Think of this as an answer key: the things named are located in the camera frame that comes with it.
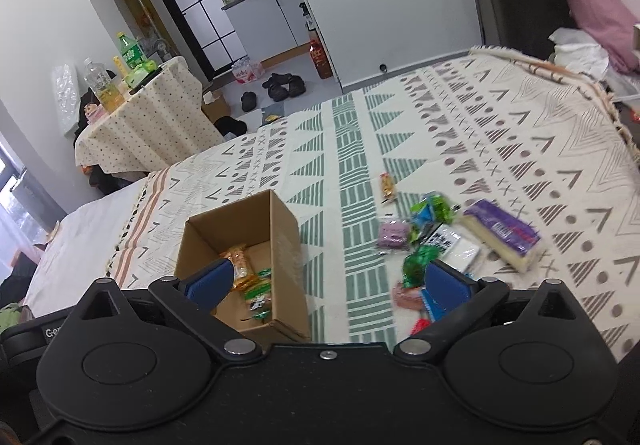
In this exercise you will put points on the purple white snack bar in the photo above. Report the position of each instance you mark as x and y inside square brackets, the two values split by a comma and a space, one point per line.
[513, 240]

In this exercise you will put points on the pink orange snack packet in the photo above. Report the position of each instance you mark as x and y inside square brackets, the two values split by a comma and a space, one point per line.
[258, 298]

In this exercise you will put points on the patterned bed blanket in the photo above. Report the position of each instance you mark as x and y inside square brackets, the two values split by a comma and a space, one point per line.
[542, 144]

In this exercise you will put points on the purple small snack packet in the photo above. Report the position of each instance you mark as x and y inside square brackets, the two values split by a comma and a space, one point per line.
[393, 234]

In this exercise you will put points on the orange yellow snack packet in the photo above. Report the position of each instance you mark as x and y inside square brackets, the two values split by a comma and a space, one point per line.
[244, 275]

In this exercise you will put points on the polka dot tablecloth table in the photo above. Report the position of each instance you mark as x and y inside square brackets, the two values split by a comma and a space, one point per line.
[160, 125]

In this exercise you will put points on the white bed sheet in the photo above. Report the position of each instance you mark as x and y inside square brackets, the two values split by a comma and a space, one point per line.
[80, 250]

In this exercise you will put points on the pink water bottle pack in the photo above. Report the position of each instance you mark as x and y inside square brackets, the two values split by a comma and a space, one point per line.
[245, 70]

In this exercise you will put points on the green soda bottle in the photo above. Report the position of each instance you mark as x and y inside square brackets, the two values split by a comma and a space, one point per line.
[131, 51]

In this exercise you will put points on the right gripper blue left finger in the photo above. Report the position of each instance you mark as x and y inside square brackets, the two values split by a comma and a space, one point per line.
[212, 282]

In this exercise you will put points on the green snack bag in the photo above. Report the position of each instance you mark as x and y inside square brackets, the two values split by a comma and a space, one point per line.
[432, 208]

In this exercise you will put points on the small brown snack packet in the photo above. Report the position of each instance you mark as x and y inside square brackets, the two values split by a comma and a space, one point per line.
[388, 187]

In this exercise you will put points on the black slippers pile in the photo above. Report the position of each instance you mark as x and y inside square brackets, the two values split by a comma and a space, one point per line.
[279, 87]

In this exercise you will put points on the dark green candy packet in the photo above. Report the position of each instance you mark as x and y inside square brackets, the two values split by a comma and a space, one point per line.
[415, 264]

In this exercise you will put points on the brown cardboard box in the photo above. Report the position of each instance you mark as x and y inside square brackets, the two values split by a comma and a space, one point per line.
[258, 239]

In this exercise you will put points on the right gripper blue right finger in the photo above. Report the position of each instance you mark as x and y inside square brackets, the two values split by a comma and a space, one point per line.
[449, 288]

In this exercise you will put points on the white kitchen cabinet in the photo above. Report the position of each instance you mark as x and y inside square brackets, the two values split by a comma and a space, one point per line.
[268, 28]

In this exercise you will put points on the green tissue box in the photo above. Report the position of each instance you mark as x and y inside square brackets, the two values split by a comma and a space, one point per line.
[140, 73]

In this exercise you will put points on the blue snack packet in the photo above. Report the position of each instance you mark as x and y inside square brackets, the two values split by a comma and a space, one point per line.
[433, 310]

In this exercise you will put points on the yellow oil bottle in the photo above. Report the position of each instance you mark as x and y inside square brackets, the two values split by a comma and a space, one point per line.
[102, 85]

